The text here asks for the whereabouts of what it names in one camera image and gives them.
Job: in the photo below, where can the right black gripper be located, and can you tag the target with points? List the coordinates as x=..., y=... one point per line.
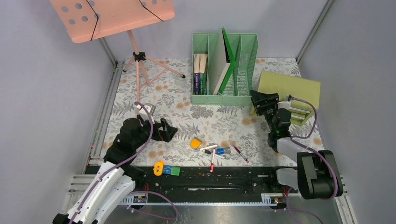
x=259, y=99

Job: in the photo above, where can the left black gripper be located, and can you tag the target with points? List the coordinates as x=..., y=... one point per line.
x=167, y=133

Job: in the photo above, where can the olive green drawer box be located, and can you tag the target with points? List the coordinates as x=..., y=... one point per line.
x=284, y=85

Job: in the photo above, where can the yellow blue green toy block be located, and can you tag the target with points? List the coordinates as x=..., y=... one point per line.
x=161, y=169

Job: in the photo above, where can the green file organizer rack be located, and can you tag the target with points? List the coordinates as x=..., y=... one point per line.
x=237, y=92

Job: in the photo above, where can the treehouse paperback book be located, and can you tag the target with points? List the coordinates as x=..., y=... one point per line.
x=202, y=72

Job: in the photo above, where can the purple paperback book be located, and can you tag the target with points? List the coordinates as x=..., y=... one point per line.
x=196, y=79

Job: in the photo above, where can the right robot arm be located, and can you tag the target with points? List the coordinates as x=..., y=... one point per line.
x=316, y=175

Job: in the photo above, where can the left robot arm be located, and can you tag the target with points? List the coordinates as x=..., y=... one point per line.
x=117, y=177

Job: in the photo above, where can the yellow grey eraser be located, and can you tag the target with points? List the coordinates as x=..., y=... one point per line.
x=195, y=143

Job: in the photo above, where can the red white marker pen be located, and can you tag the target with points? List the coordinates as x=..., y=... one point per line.
x=212, y=160

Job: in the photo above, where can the blue grey glue stick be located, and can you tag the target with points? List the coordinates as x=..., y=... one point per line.
x=222, y=151

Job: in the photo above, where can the pink music stand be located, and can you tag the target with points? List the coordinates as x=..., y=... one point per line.
x=87, y=20

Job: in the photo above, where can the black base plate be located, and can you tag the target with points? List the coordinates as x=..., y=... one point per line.
x=198, y=185

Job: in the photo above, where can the aluminium frame rail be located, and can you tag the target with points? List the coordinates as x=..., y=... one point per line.
x=80, y=182

